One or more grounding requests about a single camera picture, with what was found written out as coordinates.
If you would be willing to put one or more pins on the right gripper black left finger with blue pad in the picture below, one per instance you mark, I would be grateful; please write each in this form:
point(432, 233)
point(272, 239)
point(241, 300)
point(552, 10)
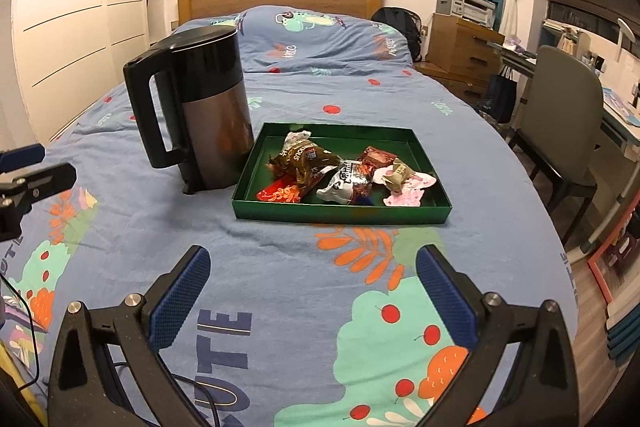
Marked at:
point(84, 388)

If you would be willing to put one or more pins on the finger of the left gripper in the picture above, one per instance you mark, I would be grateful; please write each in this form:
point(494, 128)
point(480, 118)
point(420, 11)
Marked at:
point(24, 191)
point(22, 157)

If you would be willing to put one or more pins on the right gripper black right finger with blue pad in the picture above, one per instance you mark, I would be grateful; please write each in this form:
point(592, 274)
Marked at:
point(541, 389)

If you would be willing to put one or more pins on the red white snack packet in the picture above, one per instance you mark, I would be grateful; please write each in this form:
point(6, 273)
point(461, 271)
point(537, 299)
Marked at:
point(284, 189)

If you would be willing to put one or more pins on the dark brown snack bag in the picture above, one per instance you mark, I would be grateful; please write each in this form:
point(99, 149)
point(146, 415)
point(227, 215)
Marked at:
point(307, 161)

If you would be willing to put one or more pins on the pink white candy packet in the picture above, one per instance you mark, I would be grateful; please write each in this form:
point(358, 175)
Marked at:
point(294, 138)

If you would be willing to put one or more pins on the white blue wafer packet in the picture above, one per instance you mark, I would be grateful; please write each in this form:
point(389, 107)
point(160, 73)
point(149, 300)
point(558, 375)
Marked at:
point(349, 185)

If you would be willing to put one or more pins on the pink cartoon snack packet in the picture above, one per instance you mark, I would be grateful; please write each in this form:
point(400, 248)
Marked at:
point(407, 193)

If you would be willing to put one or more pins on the small gold candy packet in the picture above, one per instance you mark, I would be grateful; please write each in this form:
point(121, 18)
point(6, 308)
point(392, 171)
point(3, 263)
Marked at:
point(396, 175)

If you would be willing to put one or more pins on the white wardrobe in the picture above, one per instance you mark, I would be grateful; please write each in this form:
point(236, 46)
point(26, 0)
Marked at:
point(68, 53)

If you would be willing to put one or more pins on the black steel electric kettle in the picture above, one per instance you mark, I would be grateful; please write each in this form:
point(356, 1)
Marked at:
point(189, 99)

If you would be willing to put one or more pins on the green tray box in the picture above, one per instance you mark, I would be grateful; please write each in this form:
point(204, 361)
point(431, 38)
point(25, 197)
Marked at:
point(347, 142)

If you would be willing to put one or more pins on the red brown snack packet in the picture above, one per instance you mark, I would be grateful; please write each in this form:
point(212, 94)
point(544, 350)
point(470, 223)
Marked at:
point(373, 158)

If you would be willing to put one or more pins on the grey desk chair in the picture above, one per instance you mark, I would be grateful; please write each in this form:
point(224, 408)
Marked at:
point(560, 116)

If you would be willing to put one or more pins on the white desk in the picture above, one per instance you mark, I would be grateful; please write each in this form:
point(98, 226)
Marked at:
point(590, 106)

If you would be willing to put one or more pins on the dark shopping bag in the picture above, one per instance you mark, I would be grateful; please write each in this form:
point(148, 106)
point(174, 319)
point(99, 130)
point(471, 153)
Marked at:
point(501, 96)

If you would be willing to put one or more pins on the wooden drawer cabinet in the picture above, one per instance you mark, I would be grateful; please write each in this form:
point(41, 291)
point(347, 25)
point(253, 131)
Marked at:
point(460, 57)

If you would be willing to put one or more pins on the black backpack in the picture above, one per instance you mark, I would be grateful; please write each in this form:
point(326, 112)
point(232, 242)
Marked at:
point(407, 23)

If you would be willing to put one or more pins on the white printer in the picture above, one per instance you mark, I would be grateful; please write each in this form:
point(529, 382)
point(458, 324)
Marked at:
point(481, 12)

